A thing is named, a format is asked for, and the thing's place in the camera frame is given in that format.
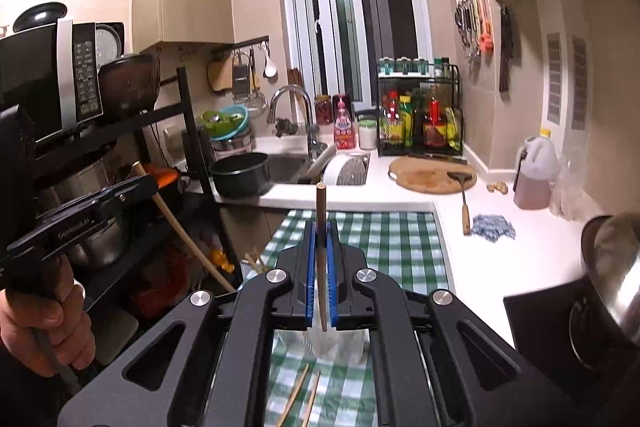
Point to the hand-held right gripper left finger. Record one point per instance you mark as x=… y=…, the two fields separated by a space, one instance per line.
x=310 y=272

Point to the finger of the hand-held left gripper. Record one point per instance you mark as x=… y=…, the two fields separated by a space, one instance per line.
x=142 y=194
x=100 y=199

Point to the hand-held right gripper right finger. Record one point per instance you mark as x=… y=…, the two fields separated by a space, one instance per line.
x=333 y=277

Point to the clear plastic container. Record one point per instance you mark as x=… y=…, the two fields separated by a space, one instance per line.
x=345 y=347

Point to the person's left hand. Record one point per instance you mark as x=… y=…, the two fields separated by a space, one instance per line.
x=45 y=327

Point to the orange lidded black pot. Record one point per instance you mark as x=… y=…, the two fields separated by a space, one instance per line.
x=167 y=177

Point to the stainless steel stockpot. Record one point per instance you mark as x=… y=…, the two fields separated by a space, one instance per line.
x=75 y=177

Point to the green white checked tablecloth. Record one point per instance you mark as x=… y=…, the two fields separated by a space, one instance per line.
x=395 y=247

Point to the black metal shelf rack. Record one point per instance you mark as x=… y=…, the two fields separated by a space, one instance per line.
x=192 y=132

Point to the red plastic bag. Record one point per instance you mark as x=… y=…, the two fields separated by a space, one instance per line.
x=160 y=287

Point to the black cooking pot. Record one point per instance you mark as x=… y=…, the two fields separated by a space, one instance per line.
x=240 y=177

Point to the green plastic bowl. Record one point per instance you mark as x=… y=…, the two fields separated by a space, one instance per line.
x=215 y=124

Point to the stainless steel sink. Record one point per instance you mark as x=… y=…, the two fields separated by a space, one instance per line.
x=285 y=167

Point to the white slotted drain basket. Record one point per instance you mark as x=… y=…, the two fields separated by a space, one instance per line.
x=345 y=169

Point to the dark brown round pot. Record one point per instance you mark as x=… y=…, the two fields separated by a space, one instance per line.
x=130 y=82

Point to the light blue plastic basin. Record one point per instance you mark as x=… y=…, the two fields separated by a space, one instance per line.
x=239 y=119

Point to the round wooden cutting board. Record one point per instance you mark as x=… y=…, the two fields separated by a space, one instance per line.
x=420 y=179

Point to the chrome kitchen faucet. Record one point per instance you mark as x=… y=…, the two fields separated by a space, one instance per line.
x=311 y=137

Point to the black microwave oven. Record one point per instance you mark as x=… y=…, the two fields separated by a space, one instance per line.
x=30 y=77

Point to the small wooden cutting board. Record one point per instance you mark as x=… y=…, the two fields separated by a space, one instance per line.
x=220 y=74

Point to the white jar with green lid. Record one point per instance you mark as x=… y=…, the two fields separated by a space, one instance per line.
x=366 y=137

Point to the metal mesh strainer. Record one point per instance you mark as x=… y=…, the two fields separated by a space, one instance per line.
x=256 y=104

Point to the pink dish soap bottle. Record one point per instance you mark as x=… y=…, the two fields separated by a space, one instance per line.
x=345 y=127

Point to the metal box grater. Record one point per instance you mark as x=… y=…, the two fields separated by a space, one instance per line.
x=241 y=79

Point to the black appliance with white face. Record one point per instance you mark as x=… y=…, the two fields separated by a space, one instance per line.
x=109 y=44

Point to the red filled glass jar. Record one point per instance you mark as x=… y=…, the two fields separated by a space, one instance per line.
x=323 y=111

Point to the red capped sauce bottle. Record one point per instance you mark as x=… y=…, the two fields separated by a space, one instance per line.
x=394 y=122

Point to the blue knitted dishcloth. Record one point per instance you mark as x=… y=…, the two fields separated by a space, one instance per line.
x=492 y=227

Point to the green yellow label bottle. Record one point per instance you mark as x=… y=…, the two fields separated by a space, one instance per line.
x=406 y=124

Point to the white plastic ladle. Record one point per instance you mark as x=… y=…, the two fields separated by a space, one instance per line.
x=270 y=68

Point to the dark bottle with red label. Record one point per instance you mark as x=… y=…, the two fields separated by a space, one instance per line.
x=435 y=127

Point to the ginger piece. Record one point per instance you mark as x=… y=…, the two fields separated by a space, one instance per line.
x=498 y=188

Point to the yellow green packet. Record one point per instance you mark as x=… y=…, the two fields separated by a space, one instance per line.
x=454 y=129

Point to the black bowl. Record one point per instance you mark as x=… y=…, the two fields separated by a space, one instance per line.
x=40 y=14

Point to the black induction cooktop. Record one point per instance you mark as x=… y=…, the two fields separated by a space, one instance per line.
x=540 y=312

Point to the plastic jug of oil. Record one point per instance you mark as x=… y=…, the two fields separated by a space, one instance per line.
x=532 y=177

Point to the clear plastic bottle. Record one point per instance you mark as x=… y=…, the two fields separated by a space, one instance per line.
x=567 y=187

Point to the white framed window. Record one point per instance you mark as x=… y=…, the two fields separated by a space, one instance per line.
x=310 y=7

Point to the stainless steel pot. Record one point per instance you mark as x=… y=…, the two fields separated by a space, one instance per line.
x=615 y=267

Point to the row of kitchen tools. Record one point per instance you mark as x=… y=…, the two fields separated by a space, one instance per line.
x=472 y=17

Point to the black utensil rail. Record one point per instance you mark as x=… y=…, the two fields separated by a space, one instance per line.
x=250 y=42

